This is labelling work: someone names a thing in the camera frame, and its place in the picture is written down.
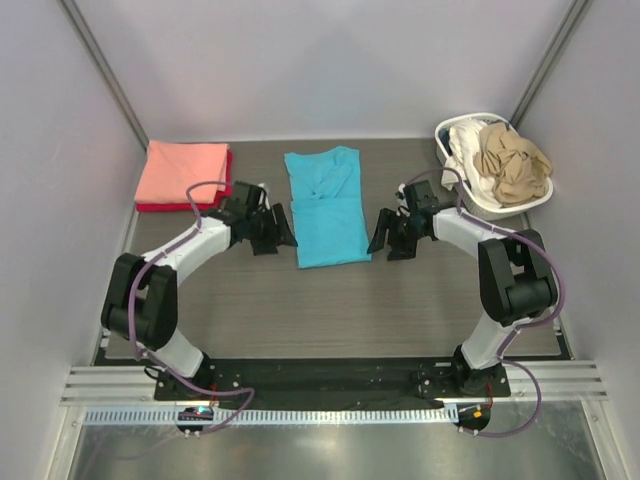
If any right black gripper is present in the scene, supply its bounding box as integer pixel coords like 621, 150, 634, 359
368, 207, 426, 261

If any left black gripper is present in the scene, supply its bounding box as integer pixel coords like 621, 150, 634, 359
245, 202, 296, 255

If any turquoise t shirt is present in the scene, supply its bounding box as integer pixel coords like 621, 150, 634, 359
284, 146, 371, 269

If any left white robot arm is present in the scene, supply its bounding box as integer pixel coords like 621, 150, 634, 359
101, 181, 297, 400

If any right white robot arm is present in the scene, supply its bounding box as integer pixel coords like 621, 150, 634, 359
367, 180, 560, 396

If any white laundry basket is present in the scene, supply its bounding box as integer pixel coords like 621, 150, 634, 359
434, 112, 553, 220

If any white t shirt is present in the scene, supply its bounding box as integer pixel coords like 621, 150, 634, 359
445, 118, 501, 209

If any folded salmon pink t shirt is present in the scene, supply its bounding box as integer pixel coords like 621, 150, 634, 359
135, 140, 229, 205

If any folded red t shirt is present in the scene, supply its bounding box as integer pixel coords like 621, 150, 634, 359
135, 150, 233, 213

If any beige t shirt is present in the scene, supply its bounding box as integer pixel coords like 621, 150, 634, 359
473, 122, 553, 207

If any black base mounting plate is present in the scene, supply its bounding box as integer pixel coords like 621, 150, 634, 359
154, 357, 511, 429

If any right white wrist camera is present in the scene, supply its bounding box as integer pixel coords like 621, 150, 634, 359
395, 183, 410, 217

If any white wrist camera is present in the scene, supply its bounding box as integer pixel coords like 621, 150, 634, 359
395, 183, 410, 217
258, 183, 271, 211

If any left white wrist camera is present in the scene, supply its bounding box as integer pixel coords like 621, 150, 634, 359
258, 183, 271, 211

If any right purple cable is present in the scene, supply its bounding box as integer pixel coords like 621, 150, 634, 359
402, 167, 567, 439

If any white slotted cable duct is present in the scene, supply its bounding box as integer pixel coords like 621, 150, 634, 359
83, 404, 458, 427

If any right aluminium frame post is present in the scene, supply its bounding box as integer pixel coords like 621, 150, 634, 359
510, 0, 593, 128

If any aluminium frame post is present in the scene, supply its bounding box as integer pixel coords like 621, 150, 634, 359
56, 0, 149, 149
510, 0, 593, 128

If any left aluminium frame post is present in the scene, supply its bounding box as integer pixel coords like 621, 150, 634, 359
56, 0, 149, 149

